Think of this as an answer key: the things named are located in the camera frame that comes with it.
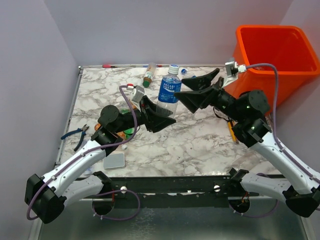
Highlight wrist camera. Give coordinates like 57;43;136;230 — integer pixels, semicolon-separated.
222;57;247;88
126;83;145;107

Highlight far blue label bottle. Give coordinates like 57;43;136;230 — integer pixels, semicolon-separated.
180;68;197;79

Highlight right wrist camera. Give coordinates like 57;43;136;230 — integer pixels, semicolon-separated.
222;57;247;88

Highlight blue red pen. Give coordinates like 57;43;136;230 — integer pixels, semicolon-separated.
142;64;170;68

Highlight green cap tea bottle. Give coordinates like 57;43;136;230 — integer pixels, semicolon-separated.
142;62;157;88

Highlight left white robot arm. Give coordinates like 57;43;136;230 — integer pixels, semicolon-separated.
24;96;176;224

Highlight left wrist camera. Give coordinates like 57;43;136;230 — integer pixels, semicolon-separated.
126;83;145;107

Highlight red marker pen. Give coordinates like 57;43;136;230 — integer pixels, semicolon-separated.
102;64;118;69

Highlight blue handled pliers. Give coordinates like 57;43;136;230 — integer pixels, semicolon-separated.
60;123;90;152

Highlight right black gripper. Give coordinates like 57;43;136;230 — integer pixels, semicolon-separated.
173;68;244;122

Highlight black base frame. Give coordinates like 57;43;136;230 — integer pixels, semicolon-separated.
92;171;247;214

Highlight large orange label bottle left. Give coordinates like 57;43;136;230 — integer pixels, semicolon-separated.
94;123;126;140

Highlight yellow pencil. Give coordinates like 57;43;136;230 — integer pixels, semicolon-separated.
227;120;239;144

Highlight green plastic bottle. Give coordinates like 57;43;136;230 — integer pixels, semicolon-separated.
119;108;134;140

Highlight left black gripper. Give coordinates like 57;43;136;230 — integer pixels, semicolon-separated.
115;95;176;134

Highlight small blue label bottle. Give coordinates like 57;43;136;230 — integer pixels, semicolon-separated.
156;64;182;118

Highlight orange plastic bin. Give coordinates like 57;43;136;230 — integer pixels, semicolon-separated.
225;25;320;106

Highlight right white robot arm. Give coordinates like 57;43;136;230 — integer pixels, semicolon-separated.
174;83;320;218

